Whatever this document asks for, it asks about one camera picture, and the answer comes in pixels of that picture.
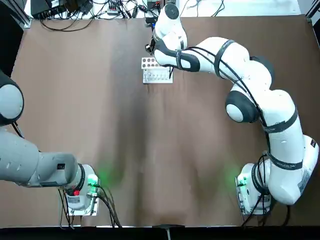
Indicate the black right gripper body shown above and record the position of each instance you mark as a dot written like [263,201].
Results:
[150,47]

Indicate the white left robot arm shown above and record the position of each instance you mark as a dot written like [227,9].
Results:
[25,160]

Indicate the white test tube rack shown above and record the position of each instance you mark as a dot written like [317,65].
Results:
[155,79]

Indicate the black power supply box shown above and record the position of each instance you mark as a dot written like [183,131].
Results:
[155,3]

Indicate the grey usb hub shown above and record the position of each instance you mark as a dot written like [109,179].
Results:
[112,8]

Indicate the dark power brick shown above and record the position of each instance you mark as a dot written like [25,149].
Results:
[75,5]

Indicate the black camera on post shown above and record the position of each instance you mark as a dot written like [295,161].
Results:
[150,21]

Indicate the aluminium frame post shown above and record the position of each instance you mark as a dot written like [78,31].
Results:
[25,20]
[312,13]

